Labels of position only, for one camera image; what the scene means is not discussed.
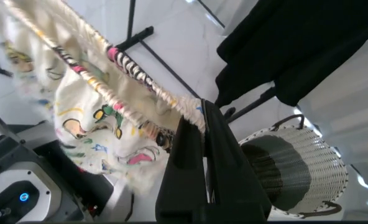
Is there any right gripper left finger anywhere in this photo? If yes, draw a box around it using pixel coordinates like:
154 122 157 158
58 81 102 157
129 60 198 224
155 116 212 222

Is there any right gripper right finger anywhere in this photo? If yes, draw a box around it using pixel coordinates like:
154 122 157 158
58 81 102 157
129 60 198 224
202 99 272 222

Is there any cream printed garment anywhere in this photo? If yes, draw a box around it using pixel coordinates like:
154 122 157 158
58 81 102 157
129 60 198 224
0 0 207 195

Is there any black garment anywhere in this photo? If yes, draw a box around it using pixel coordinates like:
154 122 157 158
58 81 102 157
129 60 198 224
214 0 368 108

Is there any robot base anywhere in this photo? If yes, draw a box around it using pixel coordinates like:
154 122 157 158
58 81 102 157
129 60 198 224
0 102 135 222

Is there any white laundry basket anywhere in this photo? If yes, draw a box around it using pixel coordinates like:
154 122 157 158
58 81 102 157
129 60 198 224
238 114 349 218

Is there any black clothes rack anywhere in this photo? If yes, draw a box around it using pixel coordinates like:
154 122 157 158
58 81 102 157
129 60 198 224
115 0 278 124

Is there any white curtain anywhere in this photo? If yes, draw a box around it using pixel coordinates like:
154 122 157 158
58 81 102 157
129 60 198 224
295 27 368 166

